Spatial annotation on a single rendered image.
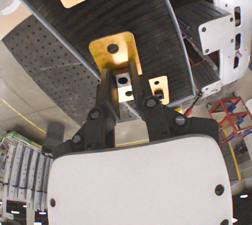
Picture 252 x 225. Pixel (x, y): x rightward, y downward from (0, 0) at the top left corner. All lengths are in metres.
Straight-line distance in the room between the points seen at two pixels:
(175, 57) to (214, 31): 0.12
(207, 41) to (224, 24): 0.06
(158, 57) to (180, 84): 0.08
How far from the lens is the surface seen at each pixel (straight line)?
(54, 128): 2.90
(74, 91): 0.94
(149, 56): 0.20
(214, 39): 0.30
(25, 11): 0.65
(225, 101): 2.80
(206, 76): 0.52
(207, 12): 0.32
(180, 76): 0.24
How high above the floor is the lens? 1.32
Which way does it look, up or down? 39 degrees down
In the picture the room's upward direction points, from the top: 174 degrees clockwise
